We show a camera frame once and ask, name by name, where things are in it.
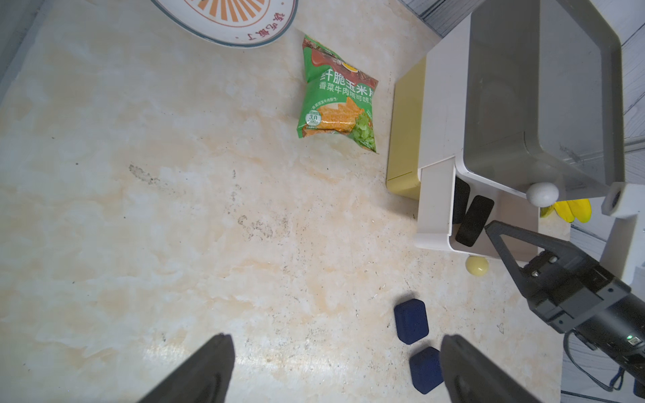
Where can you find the black brooch box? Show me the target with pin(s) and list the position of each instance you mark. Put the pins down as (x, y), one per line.
(474, 221)
(461, 200)

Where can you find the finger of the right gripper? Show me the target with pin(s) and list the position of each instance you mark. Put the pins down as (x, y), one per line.
(536, 262)

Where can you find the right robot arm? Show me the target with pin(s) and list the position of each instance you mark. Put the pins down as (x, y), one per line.
(619, 333)

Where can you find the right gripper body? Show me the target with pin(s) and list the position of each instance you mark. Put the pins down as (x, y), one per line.
(567, 288)

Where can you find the yellow banana bunch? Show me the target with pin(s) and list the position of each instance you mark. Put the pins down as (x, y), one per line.
(569, 211)

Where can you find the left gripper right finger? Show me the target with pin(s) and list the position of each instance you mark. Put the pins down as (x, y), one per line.
(470, 376)

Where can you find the green snack bag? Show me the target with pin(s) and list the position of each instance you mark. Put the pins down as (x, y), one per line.
(338, 97)

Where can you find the round patterned plate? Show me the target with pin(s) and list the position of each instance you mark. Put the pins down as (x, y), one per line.
(244, 24)

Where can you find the navy brooch box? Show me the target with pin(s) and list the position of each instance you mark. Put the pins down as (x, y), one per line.
(411, 321)
(426, 370)

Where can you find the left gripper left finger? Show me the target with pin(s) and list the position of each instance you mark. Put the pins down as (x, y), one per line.
(204, 377)

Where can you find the three-tier drawer cabinet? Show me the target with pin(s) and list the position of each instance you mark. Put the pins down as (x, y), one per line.
(519, 93)

